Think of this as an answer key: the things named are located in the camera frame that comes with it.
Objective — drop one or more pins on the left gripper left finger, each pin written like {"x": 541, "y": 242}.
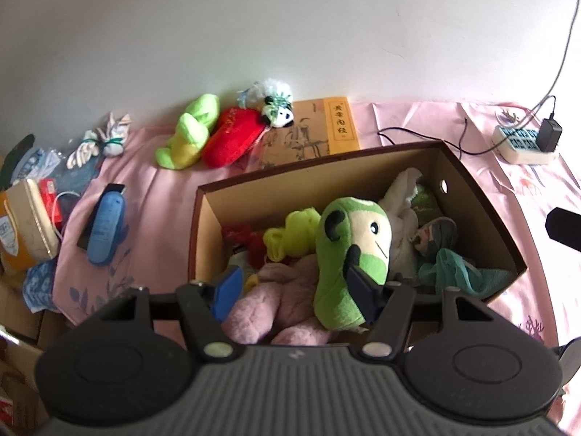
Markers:
{"x": 227, "y": 290}

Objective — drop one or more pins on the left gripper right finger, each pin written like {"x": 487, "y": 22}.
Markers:
{"x": 369, "y": 296}

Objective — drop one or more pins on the green monkey plush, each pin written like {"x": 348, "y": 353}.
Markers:
{"x": 351, "y": 233}

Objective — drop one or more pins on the neon yellow knotted cloth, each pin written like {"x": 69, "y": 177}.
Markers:
{"x": 295, "y": 239}

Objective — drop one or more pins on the pink plush toy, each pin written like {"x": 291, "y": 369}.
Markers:
{"x": 280, "y": 308}

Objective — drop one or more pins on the white plush toy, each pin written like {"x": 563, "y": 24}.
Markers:
{"x": 397, "y": 204}

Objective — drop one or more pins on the teal cloth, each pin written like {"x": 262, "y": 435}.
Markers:
{"x": 451, "y": 269}

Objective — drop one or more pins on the white power strip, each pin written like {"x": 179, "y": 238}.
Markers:
{"x": 519, "y": 146}

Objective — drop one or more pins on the brown cardboard box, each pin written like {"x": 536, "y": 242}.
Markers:
{"x": 345, "y": 189}

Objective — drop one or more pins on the black power adapter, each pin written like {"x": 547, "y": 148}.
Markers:
{"x": 549, "y": 134}

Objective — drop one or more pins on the pink floral bedsheet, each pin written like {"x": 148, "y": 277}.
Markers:
{"x": 174, "y": 217}

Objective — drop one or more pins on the blue handheld device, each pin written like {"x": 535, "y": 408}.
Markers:
{"x": 104, "y": 230}

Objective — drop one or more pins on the red plush toy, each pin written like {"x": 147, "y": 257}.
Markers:
{"x": 237, "y": 130}

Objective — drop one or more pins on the lime green plush toy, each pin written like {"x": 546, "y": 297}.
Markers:
{"x": 192, "y": 132}

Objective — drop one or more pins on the yellow book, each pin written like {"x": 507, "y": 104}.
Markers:
{"x": 320, "y": 128}

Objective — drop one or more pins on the white knotted cloth toy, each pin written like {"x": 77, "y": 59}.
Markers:
{"x": 109, "y": 141}

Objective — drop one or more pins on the small panda plush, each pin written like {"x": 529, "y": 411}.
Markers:
{"x": 272, "y": 98}

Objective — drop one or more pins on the tan tissue box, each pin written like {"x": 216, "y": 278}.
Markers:
{"x": 27, "y": 235}

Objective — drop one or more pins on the red packet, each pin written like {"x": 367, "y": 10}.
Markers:
{"x": 48, "y": 193}

